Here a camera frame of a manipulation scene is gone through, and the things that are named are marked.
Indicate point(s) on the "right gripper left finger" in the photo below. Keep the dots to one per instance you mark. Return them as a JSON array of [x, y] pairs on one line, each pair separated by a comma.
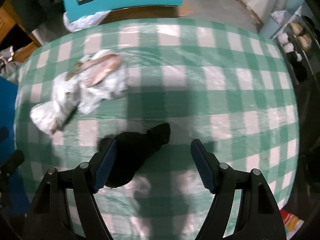
[[49, 217]]

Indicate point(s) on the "red packet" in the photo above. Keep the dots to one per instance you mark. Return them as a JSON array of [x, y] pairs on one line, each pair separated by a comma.
[[291, 222]]

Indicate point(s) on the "blue cardboard box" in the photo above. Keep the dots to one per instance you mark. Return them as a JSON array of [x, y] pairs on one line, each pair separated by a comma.
[[8, 98]]

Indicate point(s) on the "crumpled white plastic bag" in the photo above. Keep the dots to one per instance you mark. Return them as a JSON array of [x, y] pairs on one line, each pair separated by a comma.
[[94, 78]]

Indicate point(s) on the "wooden louvered wardrobe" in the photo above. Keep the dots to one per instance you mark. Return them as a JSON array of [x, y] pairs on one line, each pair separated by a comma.
[[14, 34]]

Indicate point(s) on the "green checkered plastic tablecloth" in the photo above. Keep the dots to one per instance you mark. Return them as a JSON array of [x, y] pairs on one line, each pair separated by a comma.
[[223, 85]]

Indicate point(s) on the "hanging dark coats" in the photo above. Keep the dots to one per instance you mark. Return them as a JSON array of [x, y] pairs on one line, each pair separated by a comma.
[[34, 13]]

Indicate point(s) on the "shoe rack with shoes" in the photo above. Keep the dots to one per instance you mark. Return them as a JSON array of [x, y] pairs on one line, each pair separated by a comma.
[[298, 38]]

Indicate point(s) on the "brown cardboard under box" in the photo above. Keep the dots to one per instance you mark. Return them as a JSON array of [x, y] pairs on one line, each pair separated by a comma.
[[144, 12]]

